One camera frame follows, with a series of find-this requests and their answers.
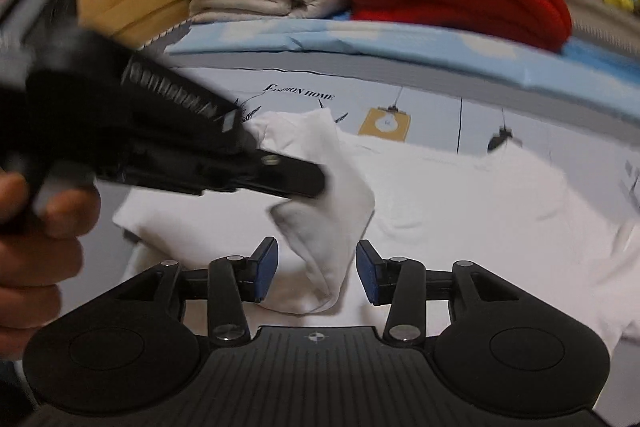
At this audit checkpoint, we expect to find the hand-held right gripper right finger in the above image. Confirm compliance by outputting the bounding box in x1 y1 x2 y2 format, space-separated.
355 239 528 349

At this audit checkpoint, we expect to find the printed bed sheet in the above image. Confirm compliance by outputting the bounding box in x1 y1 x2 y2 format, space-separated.
54 24 640 358

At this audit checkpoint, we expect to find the grey cloth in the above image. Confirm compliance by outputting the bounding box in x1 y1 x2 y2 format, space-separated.
569 0 640 58

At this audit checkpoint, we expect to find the white towel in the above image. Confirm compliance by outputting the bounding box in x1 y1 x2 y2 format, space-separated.
112 107 640 349

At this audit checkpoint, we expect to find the person's left hand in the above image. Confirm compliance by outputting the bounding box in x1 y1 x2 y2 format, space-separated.
0 172 102 349

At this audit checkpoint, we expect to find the light blue quilt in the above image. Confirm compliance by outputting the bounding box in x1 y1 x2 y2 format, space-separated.
164 19 640 96

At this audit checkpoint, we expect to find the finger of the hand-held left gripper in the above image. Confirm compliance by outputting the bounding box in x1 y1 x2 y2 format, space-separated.
96 146 329 202

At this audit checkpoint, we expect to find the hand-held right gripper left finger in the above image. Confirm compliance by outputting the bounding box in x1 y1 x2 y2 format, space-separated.
111 236 280 349

